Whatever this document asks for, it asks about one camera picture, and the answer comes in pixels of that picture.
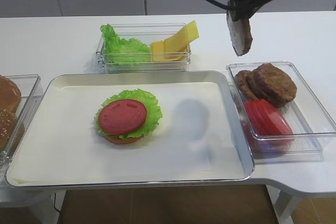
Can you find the brown meat patty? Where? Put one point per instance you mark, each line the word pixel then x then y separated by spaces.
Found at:
pixel 256 90
pixel 241 81
pixel 239 30
pixel 276 84

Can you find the white paper tray liner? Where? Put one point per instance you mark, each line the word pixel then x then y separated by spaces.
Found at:
pixel 62 145

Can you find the flat yellow cheese slice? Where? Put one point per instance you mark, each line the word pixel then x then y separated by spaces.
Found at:
pixel 159 55

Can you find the red tomato slice on burger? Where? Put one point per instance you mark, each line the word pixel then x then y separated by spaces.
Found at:
pixel 122 116

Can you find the clear plastic patty tomato bin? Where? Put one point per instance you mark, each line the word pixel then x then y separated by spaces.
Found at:
pixel 312 126

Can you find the clear plastic lettuce cheese bin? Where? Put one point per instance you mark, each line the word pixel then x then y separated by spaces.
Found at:
pixel 146 33

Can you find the green lettuce leaf in bin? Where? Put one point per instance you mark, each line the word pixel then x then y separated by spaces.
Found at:
pixel 121 50

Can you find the front red tomato slice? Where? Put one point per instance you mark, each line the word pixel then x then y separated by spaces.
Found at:
pixel 274 122

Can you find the smooth brown bun half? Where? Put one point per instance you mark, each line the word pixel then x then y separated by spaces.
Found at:
pixel 10 94

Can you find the clear plastic bun bin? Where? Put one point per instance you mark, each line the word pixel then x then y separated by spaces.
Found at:
pixel 31 95

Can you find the white table leg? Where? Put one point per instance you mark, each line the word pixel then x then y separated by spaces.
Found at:
pixel 284 204

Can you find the right sesame bun top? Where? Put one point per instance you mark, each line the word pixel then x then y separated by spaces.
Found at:
pixel 8 122

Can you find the green lettuce on burger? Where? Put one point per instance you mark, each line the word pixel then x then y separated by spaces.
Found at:
pixel 154 113

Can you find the bottom burger bun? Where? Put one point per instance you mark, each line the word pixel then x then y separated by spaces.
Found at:
pixel 123 139

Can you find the upright yellow cheese slice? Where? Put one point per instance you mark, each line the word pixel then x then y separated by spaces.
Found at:
pixel 182 38

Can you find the silver metal serving tray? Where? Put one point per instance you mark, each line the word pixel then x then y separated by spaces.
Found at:
pixel 239 162

